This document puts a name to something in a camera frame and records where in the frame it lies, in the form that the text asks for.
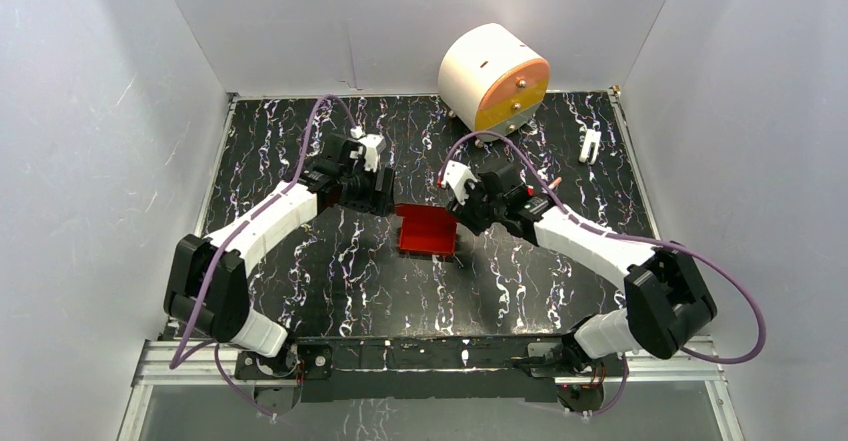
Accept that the white round drawer cabinet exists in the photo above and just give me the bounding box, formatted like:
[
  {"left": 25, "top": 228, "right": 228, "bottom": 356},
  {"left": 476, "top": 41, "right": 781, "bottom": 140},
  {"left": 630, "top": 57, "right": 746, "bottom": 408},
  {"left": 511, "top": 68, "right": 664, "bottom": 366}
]
[{"left": 437, "top": 23, "right": 551, "bottom": 145}]

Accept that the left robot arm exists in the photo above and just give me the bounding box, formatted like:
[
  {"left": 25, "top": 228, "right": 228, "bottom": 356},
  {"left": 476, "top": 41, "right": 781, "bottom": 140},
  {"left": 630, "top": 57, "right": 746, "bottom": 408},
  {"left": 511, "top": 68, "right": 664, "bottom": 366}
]
[{"left": 163, "top": 128, "right": 395, "bottom": 377}]

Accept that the white clip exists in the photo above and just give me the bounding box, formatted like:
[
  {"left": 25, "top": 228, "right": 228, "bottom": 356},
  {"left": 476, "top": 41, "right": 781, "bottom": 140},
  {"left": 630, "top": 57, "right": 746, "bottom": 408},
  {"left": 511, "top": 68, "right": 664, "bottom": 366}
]
[{"left": 579, "top": 129, "right": 601, "bottom": 165}]

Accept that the aluminium frame rail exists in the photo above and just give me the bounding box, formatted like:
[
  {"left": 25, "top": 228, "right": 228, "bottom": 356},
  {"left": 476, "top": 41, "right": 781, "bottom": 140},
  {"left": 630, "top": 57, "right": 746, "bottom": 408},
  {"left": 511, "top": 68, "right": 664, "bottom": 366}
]
[{"left": 118, "top": 341, "right": 744, "bottom": 440}]

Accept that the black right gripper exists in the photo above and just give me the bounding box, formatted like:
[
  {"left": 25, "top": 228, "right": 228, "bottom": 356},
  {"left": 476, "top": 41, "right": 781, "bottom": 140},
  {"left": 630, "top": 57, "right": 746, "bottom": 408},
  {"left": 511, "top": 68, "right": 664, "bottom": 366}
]
[{"left": 445, "top": 175, "right": 505, "bottom": 237}]

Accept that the red paper box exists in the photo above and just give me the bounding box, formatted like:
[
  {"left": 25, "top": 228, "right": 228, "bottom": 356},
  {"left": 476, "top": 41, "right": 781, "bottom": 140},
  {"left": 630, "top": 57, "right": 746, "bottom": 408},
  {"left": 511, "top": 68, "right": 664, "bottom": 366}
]
[{"left": 395, "top": 203, "right": 458, "bottom": 256}]

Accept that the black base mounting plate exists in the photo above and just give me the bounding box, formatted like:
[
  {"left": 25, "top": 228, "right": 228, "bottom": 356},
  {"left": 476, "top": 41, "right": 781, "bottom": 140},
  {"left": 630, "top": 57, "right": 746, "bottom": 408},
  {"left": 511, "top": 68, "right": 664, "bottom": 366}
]
[{"left": 235, "top": 334, "right": 624, "bottom": 405}]

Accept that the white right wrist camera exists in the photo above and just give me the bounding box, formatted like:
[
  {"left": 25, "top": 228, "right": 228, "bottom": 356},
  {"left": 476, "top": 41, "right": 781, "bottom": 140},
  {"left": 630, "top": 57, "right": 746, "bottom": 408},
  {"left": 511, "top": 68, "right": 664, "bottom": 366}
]
[{"left": 438, "top": 161, "right": 479, "bottom": 205}]

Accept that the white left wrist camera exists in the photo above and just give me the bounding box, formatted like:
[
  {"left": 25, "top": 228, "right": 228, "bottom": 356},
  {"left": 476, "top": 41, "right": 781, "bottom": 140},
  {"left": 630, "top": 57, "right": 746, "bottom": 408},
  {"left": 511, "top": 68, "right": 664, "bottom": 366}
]
[{"left": 349, "top": 127, "right": 386, "bottom": 173}]

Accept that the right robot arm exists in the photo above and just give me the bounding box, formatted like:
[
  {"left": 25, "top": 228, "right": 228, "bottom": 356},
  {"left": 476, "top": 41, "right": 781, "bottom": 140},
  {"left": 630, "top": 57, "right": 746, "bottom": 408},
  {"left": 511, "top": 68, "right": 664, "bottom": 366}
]
[{"left": 441, "top": 160, "right": 717, "bottom": 375}]

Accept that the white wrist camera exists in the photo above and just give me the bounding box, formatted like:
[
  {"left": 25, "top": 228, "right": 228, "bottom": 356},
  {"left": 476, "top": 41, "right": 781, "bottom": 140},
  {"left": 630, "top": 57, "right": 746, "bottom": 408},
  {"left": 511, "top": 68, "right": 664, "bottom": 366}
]
[
  {"left": 349, "top": 127, "right": 386, "bottom": 173},
  {"left": 438, "top": 161, "right": 479, "bottom": 205}
]

